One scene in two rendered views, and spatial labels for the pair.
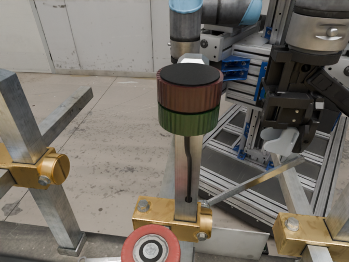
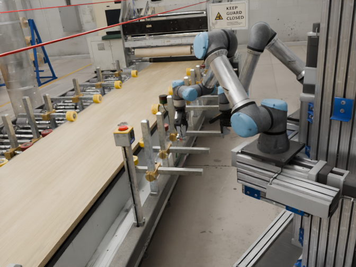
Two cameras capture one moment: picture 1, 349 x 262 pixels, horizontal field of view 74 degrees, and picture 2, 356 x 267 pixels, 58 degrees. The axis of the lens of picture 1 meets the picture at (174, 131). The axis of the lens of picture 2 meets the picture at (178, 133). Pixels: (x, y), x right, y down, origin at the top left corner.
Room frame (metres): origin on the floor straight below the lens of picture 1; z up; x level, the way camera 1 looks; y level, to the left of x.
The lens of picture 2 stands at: (0.58, -2.05, 1.74)
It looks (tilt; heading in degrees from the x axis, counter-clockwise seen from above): 23 degrees down; 99
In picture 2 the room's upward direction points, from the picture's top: 6 degrees counter-clockwise
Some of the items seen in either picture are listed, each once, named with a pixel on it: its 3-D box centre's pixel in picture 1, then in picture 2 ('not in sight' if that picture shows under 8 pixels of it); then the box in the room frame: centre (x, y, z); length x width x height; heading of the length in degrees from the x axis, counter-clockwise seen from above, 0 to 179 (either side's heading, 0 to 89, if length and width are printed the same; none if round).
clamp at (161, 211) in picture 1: (172, 220); (174, 134); (0.25, 0.00, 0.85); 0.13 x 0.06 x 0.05; 82
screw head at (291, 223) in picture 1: (292, 223); not in sight; (0.22, -0.19, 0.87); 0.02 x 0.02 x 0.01
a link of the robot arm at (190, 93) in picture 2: not in sight; (189, 92); (0.41, -0.26, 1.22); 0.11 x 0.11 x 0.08; 36
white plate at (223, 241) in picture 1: (199, 238); (177, 149); (0.27, -0.05, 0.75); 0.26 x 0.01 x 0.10; 82
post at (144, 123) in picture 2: not in sight; (150, 160); (0.18, -0.52, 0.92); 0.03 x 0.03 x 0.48; 82
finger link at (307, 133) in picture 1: (302, 128); not in sight; (0.31, -0.21, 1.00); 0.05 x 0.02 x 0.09; 172
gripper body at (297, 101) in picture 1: (294, 87); (181, 114); (0.33, -0.19, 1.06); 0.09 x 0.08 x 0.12; 82
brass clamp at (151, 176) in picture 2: not in sight; (153, 171); (0.18, -0.49, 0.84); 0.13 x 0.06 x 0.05; 82
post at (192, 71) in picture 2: not in sight; (194, 95); (0.34, 0.72, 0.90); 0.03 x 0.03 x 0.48; 82
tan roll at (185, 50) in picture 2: not in sight; (177, 50); (0.01, 2.39, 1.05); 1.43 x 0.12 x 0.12; 172
